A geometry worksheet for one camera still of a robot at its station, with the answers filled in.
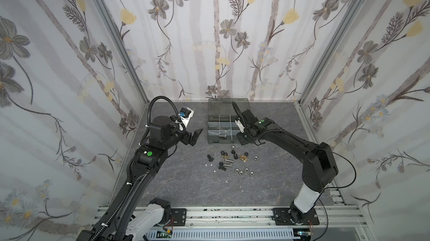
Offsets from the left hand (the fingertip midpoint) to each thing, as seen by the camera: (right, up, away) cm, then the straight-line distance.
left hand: (194, 121), depth 71 cm
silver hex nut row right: (+28, -28, +16) cm, 43 cm away
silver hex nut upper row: (+22, -28, +15) cm, 39 cm away
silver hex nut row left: (+21, -27, +17) cm, 38 cm away
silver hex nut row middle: (+26, -26, +17) cm, 41 cm away
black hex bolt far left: (+6, -22, +21) cm, 31 cm away
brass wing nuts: (+25, -21, +22) cm, 39 cm away
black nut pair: (+14, -19, +25) cm, 34 cm away
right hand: (+24, -8, +17) cm, 30 cm away
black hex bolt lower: (+12, -25, +18) cm, 33 cm away
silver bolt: (+13, -10, +30) cm, 35 cm away
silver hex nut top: (+19, -16, +25) cm, 35 cm away
